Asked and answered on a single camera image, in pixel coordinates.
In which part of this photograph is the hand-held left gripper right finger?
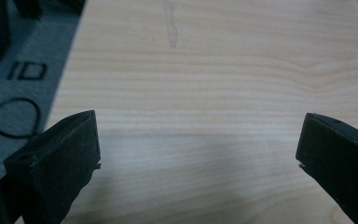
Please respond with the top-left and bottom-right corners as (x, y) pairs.
(296, 112), (358, 224)

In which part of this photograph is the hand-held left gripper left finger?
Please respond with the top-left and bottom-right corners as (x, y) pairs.
(3, 109), (102, 224)

